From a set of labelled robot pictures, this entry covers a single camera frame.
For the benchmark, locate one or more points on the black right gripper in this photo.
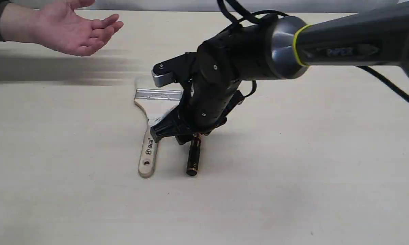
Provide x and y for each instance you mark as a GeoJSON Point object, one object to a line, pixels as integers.
{"type": "Point", "coordinates": [204, 98]}

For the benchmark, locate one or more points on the black gold precision screwdriver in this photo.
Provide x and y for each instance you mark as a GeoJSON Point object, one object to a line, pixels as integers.
{"type": "Point", "coordinates": [194, 156]}

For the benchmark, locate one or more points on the wide wooden paint brush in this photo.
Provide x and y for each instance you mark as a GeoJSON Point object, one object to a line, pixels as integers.
{"type": "Point", "coordinates": [155, 103]}

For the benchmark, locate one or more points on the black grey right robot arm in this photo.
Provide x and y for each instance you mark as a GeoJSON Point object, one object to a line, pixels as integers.
{"type": "Point", "coordinates": [271, 45]}

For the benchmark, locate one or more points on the black sleeved forearm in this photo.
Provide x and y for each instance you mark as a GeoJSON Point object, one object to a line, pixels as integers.
{"type": "Point", "coordinates": [17, 22]}

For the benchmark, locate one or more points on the open bare human hand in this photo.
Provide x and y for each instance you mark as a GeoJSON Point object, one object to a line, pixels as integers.
{"type": "Point", "coordinates": [58, 27]}

